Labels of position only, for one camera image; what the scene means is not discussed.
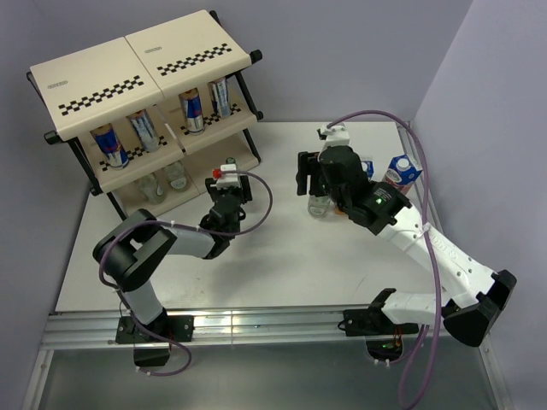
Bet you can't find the energy drink can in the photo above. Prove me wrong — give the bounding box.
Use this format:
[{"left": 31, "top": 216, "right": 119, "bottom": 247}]
[
  {"left": 126, "top": 109, "right": 161, "bottom": 152},
  {"left": 91, "top": 123, "right": 129, "bottom": 169},
  {"left": 179, "top": 88, "right": 205, "bottom": 134},
  {"left": 208, "top": 77, "right": 232, "bottom": 119}
]

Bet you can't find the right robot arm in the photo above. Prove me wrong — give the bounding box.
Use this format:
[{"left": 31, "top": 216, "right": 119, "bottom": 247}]
[{"left": 296, "top": 145, "right": 517, "bottom": 347}]

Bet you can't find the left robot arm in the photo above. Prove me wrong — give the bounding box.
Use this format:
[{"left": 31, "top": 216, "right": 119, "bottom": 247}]
[{"left": 92, "top": 174, "right": 252, "bottom": 343}]

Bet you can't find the beige three-tier shelf rack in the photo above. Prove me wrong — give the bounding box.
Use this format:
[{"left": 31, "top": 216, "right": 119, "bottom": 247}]
[{"left": 26, "top": 10, "right": 263, "bottom": 217}]

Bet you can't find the pineapple juice carton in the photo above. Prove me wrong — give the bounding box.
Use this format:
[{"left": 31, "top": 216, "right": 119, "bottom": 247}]
[{"left": 361, "top": 160, "right": 374, "bottom": 180}]

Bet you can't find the red grape juice carton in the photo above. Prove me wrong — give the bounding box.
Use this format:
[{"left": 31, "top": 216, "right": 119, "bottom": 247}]
[{"left": 382, "top": 154, "right": 423, "bottom": 195}]

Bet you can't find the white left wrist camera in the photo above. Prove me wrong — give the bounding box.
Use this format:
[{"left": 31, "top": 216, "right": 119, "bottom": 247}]
[{"left": 212, "top": 163, "right": 241, "bottom": 190}]

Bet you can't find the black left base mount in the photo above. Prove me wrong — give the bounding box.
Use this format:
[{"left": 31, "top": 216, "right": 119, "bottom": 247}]
[{"left": 115, "top": 313, "right": 194, "bottom": 377}]

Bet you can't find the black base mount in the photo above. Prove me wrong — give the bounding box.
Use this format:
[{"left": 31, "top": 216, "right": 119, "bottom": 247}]
[
  {"left": 337, "top": 308, "right": 423, "bottom": 366},
  {"left": 115, "top": 313, "right": 194, "bottom": 377}
]

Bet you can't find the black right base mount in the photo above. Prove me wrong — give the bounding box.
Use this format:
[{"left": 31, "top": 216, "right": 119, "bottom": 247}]
[{"left": 337, "top": 308, "right": 423, "bottom": 366}]

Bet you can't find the aluminium rail frame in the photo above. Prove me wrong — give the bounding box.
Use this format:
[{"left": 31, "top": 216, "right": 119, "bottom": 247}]
[{"left": 21, "top": 120, "right": 514, "bottom": 410}]

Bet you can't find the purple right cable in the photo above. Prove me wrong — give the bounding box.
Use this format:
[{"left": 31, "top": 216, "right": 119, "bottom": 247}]
[{"left": 326, "top": 109, "right": 444, "bottom": 410}]

